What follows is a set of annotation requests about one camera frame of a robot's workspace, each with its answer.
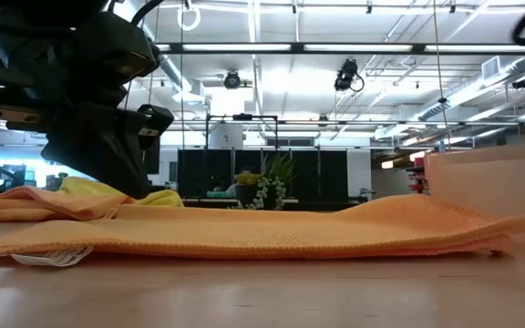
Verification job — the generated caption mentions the orange microfiber towel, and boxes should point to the orange microfiber towel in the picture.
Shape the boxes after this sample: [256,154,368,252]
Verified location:
[0,185,132,223]
[0,192,525,268]

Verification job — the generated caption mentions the red bin shelving rack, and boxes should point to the red bin shelving rack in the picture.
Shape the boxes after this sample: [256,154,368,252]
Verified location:
[407,156,428,196]

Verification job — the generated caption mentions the white hanging cable loop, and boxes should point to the white hanging cable loop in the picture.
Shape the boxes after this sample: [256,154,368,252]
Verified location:
[176,0,202,33]

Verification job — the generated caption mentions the white box in black frame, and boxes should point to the white box in black frame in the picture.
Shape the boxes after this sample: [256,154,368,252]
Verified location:
[204,113,280,151]

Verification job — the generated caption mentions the potted succulent in black bowl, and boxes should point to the potted succulent in black bowl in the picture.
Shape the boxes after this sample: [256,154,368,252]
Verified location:
[228,152,297,212]

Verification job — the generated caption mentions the black partition panels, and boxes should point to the black partition panels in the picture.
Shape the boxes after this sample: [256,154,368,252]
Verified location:
[177,149,350,205]

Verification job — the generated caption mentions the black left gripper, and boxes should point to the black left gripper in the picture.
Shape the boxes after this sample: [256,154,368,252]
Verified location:
[0,0,176,200]

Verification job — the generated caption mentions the grey air vent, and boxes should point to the grey air vent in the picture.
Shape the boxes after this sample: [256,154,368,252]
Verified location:
[480,55,503,81]

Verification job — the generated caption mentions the black overhead camera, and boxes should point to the black overhead camera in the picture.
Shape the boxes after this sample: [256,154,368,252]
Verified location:
[333,57,365,93]

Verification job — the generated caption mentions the yellow microfiber towel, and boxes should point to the yellow microfiber towel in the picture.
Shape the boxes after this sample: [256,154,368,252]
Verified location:
[58,176,186,209]

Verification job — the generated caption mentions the black round ceiling camera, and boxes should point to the black round ceiling camera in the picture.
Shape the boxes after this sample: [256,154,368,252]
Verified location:
[222,69,242,91]

